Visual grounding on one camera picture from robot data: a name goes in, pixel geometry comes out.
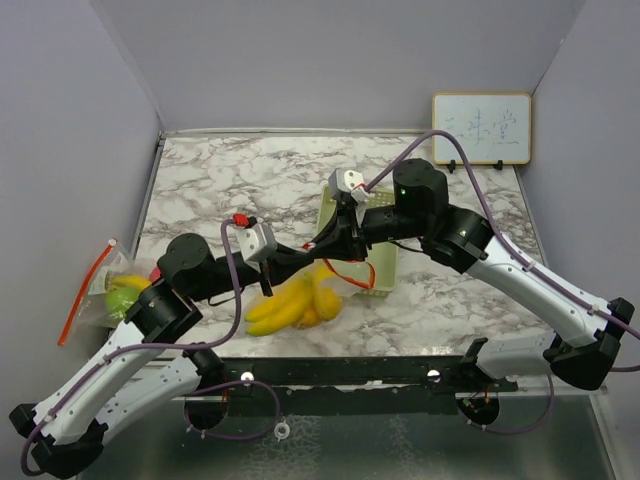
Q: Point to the green plastic basket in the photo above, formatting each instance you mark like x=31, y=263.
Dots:
x=382, y=258

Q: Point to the clear zip bag red zipper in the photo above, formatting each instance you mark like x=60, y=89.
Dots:
x=88, y=309

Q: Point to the small whiteboard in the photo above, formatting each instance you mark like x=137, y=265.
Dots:
x=491, y=127

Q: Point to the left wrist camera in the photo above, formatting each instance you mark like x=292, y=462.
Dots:
x=256, y=239

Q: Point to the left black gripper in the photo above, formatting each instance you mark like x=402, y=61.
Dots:
x=280, y=264

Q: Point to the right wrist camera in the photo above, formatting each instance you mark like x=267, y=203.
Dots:
x=347, y=187

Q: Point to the green lime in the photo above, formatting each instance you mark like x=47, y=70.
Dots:
x=119, y=300

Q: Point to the orange bell pepper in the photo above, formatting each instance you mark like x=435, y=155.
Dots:
x=309, y=319

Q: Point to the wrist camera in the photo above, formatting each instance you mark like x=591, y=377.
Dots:
x=256, y=239
x=347, y=187

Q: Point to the yellow mango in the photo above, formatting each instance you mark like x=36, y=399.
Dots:
x=327, y=303

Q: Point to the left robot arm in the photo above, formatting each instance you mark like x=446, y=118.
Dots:
x=144, y=362

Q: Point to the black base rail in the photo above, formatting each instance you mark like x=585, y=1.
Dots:
x=340, y=386

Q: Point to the yellow banana bunch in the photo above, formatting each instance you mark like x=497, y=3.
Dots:
x=135, y=282

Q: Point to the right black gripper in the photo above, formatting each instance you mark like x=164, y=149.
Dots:
x=343, y=239

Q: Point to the red apple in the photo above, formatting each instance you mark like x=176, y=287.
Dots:
x=155, y=275

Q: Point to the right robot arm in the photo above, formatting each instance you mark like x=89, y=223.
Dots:
x=584, y=340

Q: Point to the small yellow bananas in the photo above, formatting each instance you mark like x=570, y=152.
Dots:
x=282, y=310

